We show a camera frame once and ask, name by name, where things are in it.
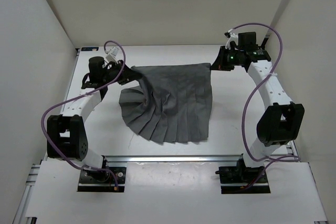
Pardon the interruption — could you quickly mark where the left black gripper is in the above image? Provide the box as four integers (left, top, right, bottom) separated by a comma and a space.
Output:
101, 60, 141, 85

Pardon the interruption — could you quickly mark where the grey pleated skirt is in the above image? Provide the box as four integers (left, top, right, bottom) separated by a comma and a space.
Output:
119, 63, 213, 144

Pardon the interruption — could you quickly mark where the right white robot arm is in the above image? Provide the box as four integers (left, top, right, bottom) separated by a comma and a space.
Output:
211, 46, 304, 182

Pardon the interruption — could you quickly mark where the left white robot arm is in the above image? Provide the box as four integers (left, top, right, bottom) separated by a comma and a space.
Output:
45, 56, 141, 182

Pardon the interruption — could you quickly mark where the left blue corner label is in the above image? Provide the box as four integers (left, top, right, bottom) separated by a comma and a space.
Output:
81, 47, 99, 51

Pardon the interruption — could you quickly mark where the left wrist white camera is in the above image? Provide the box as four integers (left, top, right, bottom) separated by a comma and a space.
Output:
105, 47, 119, 63

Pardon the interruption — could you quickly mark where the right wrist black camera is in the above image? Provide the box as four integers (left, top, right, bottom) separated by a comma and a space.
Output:
238, 31, 258, 51

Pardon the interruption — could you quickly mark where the aluminium front rail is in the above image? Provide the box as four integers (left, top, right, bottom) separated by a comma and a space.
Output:
106, 155, 240, 163

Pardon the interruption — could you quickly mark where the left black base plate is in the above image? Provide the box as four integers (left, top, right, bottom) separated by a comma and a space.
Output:
77, 165, 127, 193

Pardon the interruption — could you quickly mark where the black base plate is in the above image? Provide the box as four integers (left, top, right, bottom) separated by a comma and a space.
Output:
215, 157, 271, 195
77, 165, 127, 193

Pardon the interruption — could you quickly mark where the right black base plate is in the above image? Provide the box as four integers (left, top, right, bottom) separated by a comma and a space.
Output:
215, 157, 271, 195

